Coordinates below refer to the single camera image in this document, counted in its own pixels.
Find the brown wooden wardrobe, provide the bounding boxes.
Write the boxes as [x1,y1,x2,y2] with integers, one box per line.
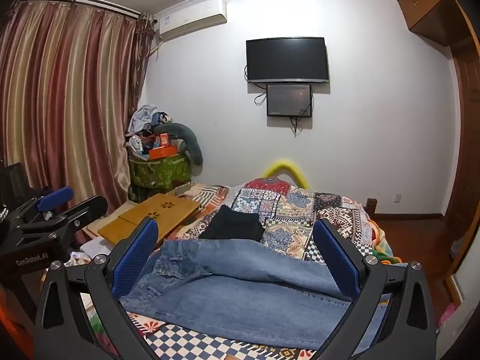
[397,0,479,300]

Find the pile of clothes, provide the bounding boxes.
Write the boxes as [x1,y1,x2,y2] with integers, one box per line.
[125,105,173,150]

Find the orange fleece blanket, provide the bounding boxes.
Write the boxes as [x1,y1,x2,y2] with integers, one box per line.
[372,227,403,265]

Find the striped red gold curtain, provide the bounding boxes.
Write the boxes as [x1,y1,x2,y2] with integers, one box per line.
[1,0,155,211]

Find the yellow padded bed rail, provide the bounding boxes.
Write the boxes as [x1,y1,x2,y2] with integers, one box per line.
[262,159,311,189]

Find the black wall television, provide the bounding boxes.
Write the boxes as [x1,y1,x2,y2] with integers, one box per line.
[246,37,329,83]

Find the wooden lap desk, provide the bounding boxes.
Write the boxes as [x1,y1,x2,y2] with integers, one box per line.
[86,193,200,245]

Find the small black wall monitor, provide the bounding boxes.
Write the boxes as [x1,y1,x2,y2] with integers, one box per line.
[266,84,312,118]

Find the orange box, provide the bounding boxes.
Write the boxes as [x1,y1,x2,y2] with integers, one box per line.
[149,145,178,160]

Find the wooden bed post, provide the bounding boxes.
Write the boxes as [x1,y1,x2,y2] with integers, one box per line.
[364,197,377,218]

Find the folded black garment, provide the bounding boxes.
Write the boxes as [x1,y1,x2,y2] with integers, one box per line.
[199,205,264,242]

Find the white wall air conditioner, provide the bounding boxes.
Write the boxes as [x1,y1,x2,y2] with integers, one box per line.
[155,0,228,41]

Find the blue denim jeans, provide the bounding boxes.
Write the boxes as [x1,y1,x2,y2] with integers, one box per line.
[118,237,389,351]

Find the green patterned storage box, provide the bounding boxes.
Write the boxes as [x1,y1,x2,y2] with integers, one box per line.
[128,154,191,203]

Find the colourful patchwork quilt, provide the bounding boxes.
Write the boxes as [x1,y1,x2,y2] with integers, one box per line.
[129,178,378,359]

